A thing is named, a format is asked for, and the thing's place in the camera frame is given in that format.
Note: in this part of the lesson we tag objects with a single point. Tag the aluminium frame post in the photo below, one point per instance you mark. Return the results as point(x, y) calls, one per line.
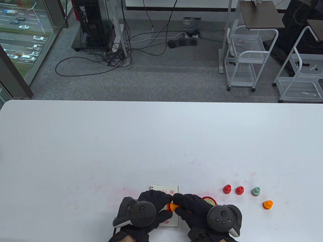
point(221, 63)
point(127, 63)

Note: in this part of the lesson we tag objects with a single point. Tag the black foot pedal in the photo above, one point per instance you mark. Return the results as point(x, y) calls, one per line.
point(181, 42)

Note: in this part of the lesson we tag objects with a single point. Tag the clear round dish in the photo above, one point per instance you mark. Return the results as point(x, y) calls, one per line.
point(239, 41)

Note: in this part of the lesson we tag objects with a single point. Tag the large glass window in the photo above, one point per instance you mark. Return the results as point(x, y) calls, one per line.
point(22, 37)

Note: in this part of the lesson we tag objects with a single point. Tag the person's left forearm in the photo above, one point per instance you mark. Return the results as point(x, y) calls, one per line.
point(128, 238)

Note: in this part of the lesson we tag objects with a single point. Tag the orange reward stamp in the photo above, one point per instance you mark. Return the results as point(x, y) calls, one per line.
point(174, 207)
point(268, 204)

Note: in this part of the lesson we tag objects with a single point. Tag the person's left hand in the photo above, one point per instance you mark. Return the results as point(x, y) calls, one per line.
point(159, 199)

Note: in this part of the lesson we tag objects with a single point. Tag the small white plastic piece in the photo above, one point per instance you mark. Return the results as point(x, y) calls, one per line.
point(313, 67)

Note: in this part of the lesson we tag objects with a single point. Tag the green reward stamp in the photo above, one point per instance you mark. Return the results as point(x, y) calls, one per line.
point(256, 191)

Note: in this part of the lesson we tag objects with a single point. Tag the person's right hand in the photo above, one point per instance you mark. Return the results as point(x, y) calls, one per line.
point(191, 206)

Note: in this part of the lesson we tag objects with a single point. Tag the red reward stamp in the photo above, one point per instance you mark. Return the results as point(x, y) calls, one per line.
point(227, 189)
point(239, 190)

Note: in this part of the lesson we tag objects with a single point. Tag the brown side table top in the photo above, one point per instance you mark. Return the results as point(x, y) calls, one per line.
point(262, 15)
point(316, 29)

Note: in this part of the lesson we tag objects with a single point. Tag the spiral lined notebook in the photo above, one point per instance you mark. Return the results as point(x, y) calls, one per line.
point(164, 187)

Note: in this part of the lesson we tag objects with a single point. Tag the white plastic strip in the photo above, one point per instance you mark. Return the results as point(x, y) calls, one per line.
point(309, 94)

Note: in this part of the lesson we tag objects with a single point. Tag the black computer tower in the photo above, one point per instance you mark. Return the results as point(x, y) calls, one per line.
point(92, 22)

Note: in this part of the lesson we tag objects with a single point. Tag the black tool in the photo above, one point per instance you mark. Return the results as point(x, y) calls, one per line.
point(301, 63)

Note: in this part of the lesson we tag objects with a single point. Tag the silver metal bracket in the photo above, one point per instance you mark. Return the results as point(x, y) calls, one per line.
point(257, 2)

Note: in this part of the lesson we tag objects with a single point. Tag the red ink pad lid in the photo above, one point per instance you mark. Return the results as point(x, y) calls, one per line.
point(209, 200)

